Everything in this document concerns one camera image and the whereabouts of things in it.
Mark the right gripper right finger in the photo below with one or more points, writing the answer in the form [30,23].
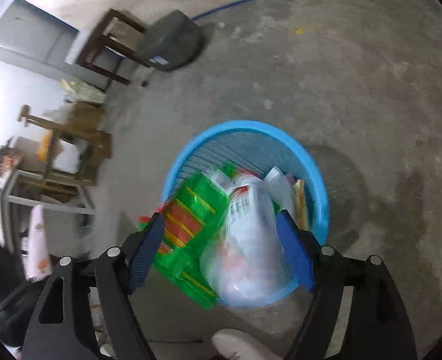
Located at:
[377,324]

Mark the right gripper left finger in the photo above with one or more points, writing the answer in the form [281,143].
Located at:
[61,326]

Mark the white AD drink bottle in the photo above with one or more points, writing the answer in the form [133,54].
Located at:
[245,263]

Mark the green snack bag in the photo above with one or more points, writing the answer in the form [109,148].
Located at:
[192,216]

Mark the yellow snack bag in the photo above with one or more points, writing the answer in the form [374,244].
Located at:
[301,205]

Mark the clear plastic bag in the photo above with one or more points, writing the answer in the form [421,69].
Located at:
[280,190]

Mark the blue plastic trash basket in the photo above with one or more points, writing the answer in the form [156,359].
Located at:
[256,148]

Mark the pink table cover sheet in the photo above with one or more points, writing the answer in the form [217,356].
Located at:
[39,264]

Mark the white cluttered side table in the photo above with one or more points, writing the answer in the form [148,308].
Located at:
[68,210]

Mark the white shoe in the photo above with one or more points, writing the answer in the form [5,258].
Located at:
[235,344]

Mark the wooden chair black seat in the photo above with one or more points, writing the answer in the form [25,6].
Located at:
[73,149]

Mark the dark wooden stool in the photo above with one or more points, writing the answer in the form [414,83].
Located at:
[109,33]

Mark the grey refrigerator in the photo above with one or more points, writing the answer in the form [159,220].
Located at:
[38,42]

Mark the grey rice cooker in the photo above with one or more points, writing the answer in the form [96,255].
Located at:
[171,42]

